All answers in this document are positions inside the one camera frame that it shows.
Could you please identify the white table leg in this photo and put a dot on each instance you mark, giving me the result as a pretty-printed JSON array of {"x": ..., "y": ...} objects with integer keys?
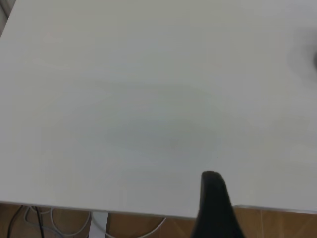
[{"x": 99, "y": 225}]

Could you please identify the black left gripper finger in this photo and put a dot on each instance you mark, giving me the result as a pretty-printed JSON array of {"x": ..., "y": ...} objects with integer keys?
[{"x": 215, "y": 213}]

